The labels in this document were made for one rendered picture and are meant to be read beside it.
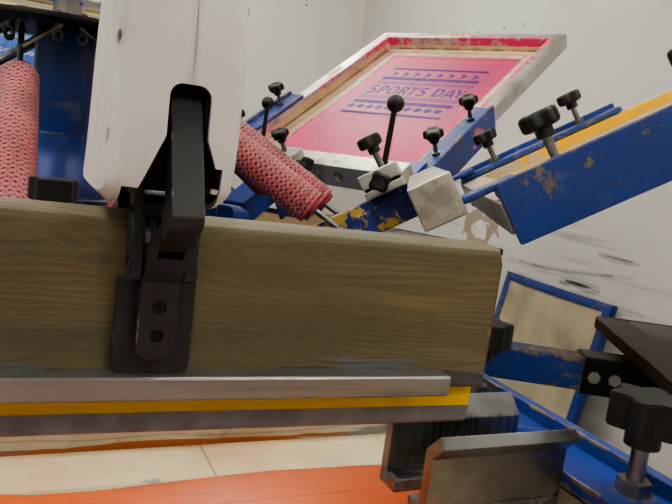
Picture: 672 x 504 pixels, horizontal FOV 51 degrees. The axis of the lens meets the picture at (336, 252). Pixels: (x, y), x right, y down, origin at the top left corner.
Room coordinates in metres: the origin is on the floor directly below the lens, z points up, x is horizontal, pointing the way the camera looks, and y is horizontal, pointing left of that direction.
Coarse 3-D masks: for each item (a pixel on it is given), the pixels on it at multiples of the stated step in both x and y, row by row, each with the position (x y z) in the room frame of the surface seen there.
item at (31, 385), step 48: (0, 384) 0.26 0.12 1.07; (48, 384) 0.26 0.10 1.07; (96, 384) 0.27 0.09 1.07; (144, 384) 0.28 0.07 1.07; (192, 384) 0.29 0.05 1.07; (240, 384) 0.30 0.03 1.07; (288, 384) 0.30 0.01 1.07; (336, 384) 0.31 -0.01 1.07; (384, 384) 0.33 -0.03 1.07; (432, 384) 0.34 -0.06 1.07
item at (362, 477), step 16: (192, 480) 0.43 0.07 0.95; (208, 480) 0.43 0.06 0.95; (224, 480) 0.43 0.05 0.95; (240, 480) 0.44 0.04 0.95; (256, 480) 0.44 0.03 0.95; (272, 480) 0.44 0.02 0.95; (288, 480) 0.45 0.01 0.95; (304, 480) 0.45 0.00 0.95; (320, 480) 0.45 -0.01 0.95; (336, 480) 0.45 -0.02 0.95; (352, 480) 0.46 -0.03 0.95; (368, 480) 0.46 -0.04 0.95; (112, 496) 0.40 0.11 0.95; (128, 496) 0.40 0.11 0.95; (144, 496) 0.40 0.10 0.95; (160, 496) 0.40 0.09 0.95; (176, 496) 0.41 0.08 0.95; (192, 496) 0.41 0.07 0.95; (208, 496) 0.41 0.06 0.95; (224, 496) 0.41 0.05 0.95; (240, 496) 0.42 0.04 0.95; (256, 496) 0.42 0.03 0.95; (272, 496) 0.42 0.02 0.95; (288, 496) 0.42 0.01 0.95; (304, 496) 0.43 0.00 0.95; (320, 496) 0.43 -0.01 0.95; (336, 496) 0.43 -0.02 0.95; (352, 496) 0.43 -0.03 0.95; (368, 496) 0.44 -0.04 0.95; (384, 496) 0.44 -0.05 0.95; (400, 496) 0.44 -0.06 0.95
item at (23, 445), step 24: (144, 432) 0.47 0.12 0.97; (168, 432) 0.47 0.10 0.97; (192, 432) 0.48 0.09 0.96; (216, 432) 0.49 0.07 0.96; (240, 432) 0.50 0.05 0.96; (264, 432) 0.50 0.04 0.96; (288, 432) 0.51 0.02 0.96; (312, 432) 0.52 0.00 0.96; (336, 432) 0.53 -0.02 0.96; (360, 432) 0.54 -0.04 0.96; (384, 432) 0.55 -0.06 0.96; (0, 456) 0.43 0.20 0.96
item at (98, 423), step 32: (0, 416) 0.28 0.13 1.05; (32, 416) 0.28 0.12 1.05; (64, 416) 0.29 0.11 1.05; (96, 416) 0.29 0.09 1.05; (128, 416) 0.30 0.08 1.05; (160, 416) 0.30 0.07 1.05; (192, 416) 0.31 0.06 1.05; (224, 416) 0.32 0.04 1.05; (256, 416) 0.32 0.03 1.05; (288, 416) 0.33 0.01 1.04; (320, 416) 0.34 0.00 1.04; (352, 416) 0.34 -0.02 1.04; (384, 416) 0.35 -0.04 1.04; (416, 416) 0.36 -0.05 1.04; (448, 416) 0.37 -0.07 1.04
